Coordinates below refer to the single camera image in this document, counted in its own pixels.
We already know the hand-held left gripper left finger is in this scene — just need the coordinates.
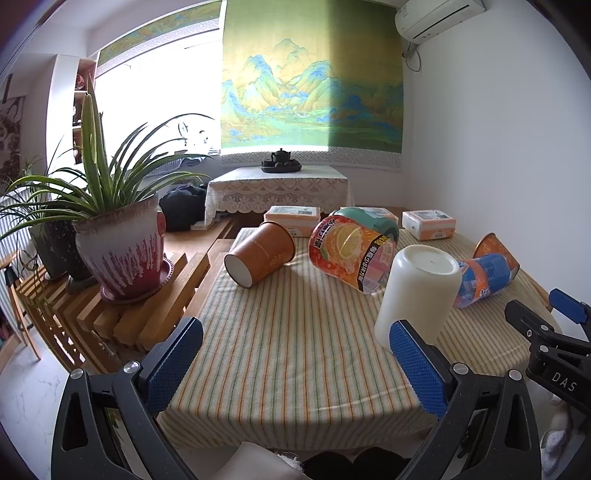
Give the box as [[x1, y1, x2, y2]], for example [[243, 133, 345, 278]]
[[51, 316, 204, 480]]

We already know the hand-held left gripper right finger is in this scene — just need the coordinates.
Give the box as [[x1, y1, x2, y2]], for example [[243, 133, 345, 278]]
[[388, 319, 542, 480]]

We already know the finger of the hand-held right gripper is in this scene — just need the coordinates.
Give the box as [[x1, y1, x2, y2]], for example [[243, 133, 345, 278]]
[[549, 288, 591, 328], [504, 299, 563, 343]]

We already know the white cup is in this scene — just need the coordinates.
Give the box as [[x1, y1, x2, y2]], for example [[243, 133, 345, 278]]
[[374, 244, 463, 354]]

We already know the blue and orange cup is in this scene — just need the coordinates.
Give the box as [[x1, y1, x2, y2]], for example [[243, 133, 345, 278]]
[[453, 253, 512, 309]]

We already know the small orange patterned cup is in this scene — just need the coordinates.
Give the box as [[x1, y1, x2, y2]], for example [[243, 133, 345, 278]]
[[473, 233, 520, 273]]

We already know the orange printed noodle cup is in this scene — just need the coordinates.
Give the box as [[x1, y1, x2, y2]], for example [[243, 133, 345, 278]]
[[308, 215, 399, 295]]

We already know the plain orange paper cup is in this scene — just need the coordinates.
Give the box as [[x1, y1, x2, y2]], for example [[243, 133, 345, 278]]
[[224, 221, 296, 289]]

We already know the wooden slat bench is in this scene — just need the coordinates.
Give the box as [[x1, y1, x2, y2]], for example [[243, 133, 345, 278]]
[[17, 217, 242, 376]]

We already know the white fluffy cloth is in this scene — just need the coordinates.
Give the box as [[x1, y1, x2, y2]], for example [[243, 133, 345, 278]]
[[541, 406, 575, 480]]

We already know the red pot saucer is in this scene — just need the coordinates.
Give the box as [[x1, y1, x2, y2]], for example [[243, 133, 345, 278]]
[[99, 257, 175, 305]]

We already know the striped tablecloth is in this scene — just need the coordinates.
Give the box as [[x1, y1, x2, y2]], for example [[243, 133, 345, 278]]
[[157, 225, 565, 451]]

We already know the orange and white tissue pack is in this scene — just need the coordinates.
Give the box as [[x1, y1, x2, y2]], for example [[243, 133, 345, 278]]
[[402, 209, 458, 242], [263, 206, 322, 238]]

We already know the plant in red-white pot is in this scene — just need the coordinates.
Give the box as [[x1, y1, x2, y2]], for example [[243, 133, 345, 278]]
[[0, 78, 218, 302]]

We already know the teal lidded container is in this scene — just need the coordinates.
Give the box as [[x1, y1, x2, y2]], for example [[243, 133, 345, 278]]
[[333, 207, 400, 241]]

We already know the dark bag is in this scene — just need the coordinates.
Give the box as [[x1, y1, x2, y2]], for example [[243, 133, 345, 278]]
[[159, 185, 208, 233]]

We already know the plant in dark pot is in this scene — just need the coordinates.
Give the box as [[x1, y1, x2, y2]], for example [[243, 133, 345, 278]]
[[0, 138, 95, 283]]

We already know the lace-covered side table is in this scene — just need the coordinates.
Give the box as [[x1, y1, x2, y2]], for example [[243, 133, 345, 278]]
[[205, 166, 355, 227]]

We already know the black tea tray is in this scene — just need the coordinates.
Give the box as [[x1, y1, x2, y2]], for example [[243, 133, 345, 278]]
[[261, 159, 304, 174]]

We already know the white air conditioner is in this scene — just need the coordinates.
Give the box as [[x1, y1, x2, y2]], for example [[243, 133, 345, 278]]
[[394, 0, 488, 45]]

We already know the landscape window valance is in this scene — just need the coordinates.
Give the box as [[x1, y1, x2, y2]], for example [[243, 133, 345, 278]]
[[95, 0, 223, 78]]

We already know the dark wall picture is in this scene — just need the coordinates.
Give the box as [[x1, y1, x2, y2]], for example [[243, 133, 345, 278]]
[[0, 98, 25, 186]]

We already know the white wall shelf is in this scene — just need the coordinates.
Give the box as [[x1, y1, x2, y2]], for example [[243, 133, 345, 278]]
[[45, 53, 99, 168]]

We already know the air conditioner cable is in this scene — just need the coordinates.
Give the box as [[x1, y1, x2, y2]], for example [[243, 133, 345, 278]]
[[401, 39, 424, 73]]

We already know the landscape wall hanging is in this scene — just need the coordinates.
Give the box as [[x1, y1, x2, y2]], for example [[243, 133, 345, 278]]
[[220, 0, 406, 174]]

